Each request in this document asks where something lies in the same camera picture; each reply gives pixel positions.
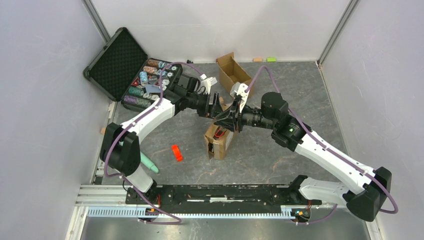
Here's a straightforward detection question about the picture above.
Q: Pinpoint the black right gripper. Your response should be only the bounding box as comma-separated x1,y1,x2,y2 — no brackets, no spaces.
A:
213,97,276,133

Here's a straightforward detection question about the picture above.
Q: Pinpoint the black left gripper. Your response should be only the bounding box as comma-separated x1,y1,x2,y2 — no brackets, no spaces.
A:
186,91,223,120

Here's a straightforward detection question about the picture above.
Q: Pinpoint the brown cardboard box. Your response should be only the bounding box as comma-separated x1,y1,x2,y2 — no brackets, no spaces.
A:
203,123,237,160

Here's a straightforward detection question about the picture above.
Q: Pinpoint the red black utility knife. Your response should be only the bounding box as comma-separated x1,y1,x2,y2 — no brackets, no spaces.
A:
213,127,227,140

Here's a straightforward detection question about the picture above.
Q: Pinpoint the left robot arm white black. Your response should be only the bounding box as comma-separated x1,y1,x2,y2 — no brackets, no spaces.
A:
99,74,223,204

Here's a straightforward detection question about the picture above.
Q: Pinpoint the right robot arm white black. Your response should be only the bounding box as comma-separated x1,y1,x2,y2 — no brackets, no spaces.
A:
214,92,399,222

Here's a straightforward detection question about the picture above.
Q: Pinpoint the open empty cardboard box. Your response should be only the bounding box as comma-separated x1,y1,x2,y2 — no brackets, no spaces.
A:
215,52,252,94

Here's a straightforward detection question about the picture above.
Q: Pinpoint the orange curved plastic piece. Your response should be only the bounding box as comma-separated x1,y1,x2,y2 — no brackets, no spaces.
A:
171,144,183,162

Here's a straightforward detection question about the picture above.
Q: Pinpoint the mint green marker pen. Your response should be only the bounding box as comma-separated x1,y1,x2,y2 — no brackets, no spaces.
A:
140,152,159,174

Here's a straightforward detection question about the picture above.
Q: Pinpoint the black poker chip case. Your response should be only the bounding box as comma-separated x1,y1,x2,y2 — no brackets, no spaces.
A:
83,27,183,112

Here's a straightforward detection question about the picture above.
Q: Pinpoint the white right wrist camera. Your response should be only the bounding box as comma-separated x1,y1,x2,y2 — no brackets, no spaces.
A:
230,82,250,113

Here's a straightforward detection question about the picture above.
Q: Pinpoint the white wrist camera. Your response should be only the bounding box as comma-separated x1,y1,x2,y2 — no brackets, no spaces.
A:
197,74,218,95
230,82,250,113

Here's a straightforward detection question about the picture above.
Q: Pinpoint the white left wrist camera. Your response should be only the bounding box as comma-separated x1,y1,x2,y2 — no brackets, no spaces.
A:
197,74,218,95

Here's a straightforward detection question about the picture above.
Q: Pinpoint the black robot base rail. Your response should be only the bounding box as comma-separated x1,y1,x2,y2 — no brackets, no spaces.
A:
145,184,322,214

